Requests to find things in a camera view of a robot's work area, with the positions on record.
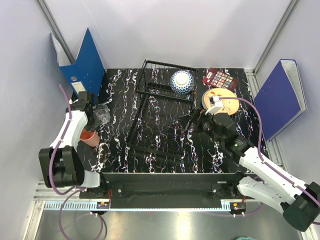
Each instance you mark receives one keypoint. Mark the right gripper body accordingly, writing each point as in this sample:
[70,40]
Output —
[205,123]

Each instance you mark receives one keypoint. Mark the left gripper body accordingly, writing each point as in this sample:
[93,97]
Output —
[93,124]

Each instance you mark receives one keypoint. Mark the clear glass cup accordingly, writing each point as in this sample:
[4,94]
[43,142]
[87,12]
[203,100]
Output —
[102,112]

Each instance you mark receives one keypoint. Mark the beige bird plate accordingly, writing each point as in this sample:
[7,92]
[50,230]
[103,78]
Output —
[230,104]

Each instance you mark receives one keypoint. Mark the pink cup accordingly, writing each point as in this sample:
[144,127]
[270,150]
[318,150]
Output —
[90,138]

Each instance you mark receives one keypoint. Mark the blue patterned bowl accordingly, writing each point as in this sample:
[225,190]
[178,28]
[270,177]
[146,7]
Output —
[182,81]

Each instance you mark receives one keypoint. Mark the black wire dish rack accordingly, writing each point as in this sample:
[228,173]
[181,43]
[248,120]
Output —
[155,128]

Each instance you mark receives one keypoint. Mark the white watermelon plate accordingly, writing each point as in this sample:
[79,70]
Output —
[203,101]

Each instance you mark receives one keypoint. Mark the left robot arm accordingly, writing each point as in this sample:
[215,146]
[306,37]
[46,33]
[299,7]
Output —
[60,164]

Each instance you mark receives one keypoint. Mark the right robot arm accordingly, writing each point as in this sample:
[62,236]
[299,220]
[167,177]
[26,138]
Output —
[297,201]

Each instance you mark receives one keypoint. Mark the blue binder left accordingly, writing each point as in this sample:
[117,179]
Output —
[87,72]

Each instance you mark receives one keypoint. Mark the red card booklet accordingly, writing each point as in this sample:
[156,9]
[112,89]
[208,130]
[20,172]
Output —
[220,79]

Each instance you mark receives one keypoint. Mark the purple binder right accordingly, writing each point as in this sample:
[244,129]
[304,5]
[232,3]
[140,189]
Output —
[281,98]

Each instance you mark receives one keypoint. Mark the teal cloth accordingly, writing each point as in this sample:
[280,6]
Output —
[245,238]

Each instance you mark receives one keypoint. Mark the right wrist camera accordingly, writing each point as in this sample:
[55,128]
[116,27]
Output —
[213,104]

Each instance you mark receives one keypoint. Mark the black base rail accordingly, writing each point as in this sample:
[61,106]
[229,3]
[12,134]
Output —
[167,191]

